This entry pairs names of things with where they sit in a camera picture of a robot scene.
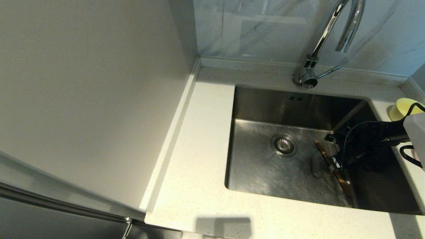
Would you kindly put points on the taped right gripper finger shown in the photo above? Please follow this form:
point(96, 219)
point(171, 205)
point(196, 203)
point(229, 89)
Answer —
point(334, 163)
point(331, 140)

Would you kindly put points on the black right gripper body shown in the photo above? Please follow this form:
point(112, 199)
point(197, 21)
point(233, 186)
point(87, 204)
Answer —
point(362, 142)

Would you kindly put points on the wooden chopstick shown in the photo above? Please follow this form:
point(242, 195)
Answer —
point(345, 184)
point(323, 153)

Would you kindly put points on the yellow plastic bowl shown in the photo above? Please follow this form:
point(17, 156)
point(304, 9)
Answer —
point(400, 109)

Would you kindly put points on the chrome gooseneck faucet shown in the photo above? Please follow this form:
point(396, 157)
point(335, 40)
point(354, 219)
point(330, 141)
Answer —
point(320, 43)

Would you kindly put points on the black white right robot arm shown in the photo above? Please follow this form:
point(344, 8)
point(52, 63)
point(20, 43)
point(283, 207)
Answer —
point(415, 132)

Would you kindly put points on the stainless steel sink basin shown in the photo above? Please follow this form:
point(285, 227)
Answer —
point(259, 172)

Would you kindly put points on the round metal drain strainer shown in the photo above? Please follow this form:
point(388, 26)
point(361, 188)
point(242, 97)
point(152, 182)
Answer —
point(284, 145)

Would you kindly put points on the grey base cabinet front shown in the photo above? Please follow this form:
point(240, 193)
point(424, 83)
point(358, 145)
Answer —
point(152, 233)

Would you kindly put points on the beige tall cabinet side panel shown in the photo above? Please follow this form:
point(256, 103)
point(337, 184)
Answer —
point(83, 83)

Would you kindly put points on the chrome door trim strip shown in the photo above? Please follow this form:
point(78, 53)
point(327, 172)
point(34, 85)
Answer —
point(66, 203)

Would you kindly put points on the grey tall cabinet door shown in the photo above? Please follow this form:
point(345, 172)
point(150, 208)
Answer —
point(40, 224)

